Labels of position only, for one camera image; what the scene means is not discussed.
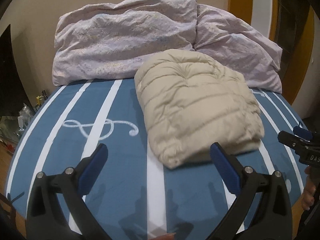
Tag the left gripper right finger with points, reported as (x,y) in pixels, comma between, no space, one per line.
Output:
(273,216)

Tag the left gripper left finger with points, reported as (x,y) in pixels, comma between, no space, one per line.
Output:
(45,218)

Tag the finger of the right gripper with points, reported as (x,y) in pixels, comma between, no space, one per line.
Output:
(303,133)

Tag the beige puffer jacket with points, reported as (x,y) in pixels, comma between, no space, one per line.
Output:
(190,101)

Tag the person right hand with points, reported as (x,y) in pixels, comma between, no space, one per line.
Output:
(308,192)

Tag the blue white striped bed sheet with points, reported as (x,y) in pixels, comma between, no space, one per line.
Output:
(135,196)

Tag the pink floral duvet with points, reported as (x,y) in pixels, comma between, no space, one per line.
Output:
(112,41)

